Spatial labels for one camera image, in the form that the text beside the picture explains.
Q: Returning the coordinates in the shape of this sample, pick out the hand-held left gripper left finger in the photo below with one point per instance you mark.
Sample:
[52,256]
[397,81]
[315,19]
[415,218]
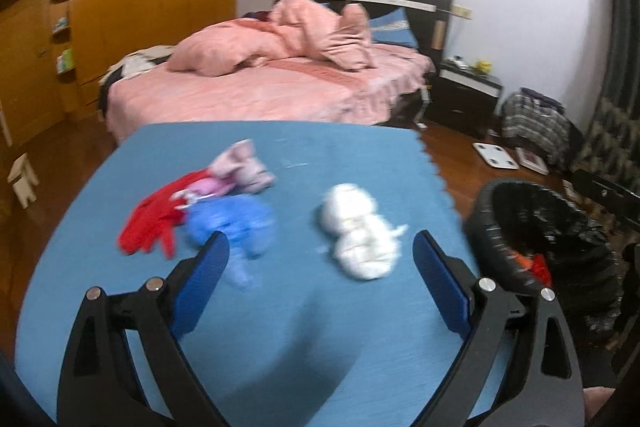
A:
[205,279]

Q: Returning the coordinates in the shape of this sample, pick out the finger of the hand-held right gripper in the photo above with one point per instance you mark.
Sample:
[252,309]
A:
[605,193]

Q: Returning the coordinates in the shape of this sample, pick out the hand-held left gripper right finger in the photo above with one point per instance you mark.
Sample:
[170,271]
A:
[440,282]

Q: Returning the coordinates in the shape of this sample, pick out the round bin with black liner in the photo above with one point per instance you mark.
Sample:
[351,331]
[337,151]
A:
[575,232]

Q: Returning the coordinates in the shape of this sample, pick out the blue plastic bag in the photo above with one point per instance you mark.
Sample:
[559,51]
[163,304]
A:
[235,217]

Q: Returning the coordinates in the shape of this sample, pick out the pile of red rubbish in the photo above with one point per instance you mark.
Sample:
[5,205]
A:
[150,217]

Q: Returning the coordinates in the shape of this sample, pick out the orange foam mesh net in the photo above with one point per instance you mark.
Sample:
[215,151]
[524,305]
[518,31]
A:
[525,263]

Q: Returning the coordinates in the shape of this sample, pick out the white tissue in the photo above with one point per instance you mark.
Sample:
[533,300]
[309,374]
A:
[360,247]

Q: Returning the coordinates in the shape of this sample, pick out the red plastic bag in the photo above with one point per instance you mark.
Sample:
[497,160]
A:
[541,269]

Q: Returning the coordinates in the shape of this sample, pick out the pink cloth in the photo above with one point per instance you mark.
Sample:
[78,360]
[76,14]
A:
[245,167]

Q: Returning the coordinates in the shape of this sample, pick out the white floor box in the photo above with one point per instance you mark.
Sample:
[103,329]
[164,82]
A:
[568,187]

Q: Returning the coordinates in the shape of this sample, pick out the white scale with dark centre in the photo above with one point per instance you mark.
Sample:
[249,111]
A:
[532,159]

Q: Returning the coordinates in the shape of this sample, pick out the plaid cloth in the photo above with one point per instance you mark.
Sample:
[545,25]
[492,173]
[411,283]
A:
[530,127]

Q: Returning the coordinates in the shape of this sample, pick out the person's pink clothing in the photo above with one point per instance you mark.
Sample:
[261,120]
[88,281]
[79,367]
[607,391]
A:
[600,407]

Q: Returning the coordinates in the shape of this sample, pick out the dark purple bag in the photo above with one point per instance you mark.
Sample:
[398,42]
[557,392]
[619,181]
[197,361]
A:
[542,97]

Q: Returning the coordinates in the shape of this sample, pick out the white bathroom scale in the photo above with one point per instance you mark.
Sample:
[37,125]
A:
[495,155]

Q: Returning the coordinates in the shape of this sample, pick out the dark patterned curtain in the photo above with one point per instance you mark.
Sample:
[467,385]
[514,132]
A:
[625,57]

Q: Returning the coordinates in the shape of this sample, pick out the blue tablecloth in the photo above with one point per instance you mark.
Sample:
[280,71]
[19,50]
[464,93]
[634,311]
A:
[300,147]

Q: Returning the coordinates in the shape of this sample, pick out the dark nightstand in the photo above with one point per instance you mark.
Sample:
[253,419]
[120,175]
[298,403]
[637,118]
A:
[465,107]

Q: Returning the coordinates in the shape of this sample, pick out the yellow plush toy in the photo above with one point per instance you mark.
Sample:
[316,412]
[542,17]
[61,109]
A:
[482,67]

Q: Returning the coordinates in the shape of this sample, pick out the white power strip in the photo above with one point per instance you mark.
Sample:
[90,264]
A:
[425,96]

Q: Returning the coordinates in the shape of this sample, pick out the pink bed sheet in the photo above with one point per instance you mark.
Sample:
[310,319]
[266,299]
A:
[250,97]

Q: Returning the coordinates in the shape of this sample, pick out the small wooden stool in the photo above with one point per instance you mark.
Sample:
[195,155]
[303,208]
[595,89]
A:
[22,172]

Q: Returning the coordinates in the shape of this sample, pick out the pile of clothes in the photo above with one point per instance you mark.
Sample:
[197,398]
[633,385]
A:
[135,64]

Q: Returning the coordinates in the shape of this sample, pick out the dark wooden bed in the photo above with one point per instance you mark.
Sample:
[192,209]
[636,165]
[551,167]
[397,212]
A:
[430,12]

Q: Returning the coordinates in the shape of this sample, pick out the large blue pillow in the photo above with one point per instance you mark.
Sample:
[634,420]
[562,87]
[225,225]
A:
[395,27]

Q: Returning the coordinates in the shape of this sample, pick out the pink duvet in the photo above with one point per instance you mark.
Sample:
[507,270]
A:
[300,32]

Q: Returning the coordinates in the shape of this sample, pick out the dark purple garment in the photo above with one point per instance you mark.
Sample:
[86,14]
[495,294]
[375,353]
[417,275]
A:
[255,15]

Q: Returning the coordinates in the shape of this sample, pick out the wooden wardrobe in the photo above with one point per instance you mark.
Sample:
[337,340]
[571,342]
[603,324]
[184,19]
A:
[150,7]

